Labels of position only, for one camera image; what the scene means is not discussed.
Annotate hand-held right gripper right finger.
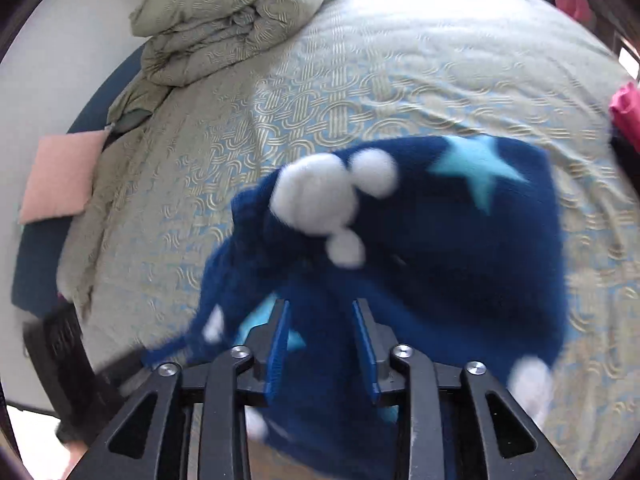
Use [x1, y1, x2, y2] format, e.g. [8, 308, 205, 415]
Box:
[351, 299, 577, 480]

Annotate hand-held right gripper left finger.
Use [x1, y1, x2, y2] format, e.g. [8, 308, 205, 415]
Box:
[67, 297, 292, 480]

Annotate blue fleece pants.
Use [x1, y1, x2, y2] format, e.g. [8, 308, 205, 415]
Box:
[142, 135, 572, 480]

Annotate dark blue headboard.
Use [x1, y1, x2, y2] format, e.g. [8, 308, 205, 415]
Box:
[12, 42, 151, 317]

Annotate pink pillow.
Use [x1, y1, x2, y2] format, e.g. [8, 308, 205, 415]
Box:
[19, 132, 110, 225]

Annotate patterned bed cover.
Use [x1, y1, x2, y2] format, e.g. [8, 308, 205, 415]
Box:
[57, 0, 640, 480]

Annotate folded grey-green quilt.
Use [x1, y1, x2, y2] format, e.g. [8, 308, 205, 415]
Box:
[106, 0, 331, 133]

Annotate pink cloth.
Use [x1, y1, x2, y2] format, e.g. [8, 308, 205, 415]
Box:
[609, 81, 640, 153]

